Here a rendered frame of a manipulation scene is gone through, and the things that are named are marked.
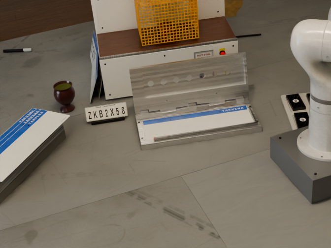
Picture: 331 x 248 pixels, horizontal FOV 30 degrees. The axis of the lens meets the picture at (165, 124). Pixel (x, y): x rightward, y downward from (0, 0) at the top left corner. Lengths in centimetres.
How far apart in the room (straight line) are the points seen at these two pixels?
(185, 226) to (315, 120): 52
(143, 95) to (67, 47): 78
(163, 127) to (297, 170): 56
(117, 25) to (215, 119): 62
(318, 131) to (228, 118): 45
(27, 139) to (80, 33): 105
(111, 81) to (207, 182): 66
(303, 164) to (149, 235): 53
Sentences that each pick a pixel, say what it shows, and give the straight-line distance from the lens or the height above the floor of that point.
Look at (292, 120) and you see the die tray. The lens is 231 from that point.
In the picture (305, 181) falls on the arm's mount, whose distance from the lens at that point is 195.
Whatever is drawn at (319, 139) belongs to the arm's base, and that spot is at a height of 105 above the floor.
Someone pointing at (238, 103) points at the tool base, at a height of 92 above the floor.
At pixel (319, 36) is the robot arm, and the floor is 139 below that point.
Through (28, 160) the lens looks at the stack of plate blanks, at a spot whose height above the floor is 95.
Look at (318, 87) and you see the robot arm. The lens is 189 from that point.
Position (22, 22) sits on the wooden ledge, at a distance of 336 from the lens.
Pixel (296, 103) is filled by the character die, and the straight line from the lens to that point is 239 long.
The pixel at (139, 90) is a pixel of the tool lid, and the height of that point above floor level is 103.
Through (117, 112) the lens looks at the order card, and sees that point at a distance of 238.
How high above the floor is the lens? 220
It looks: 34 degrees down
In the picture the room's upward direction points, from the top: 6 degrees counter-clockwise
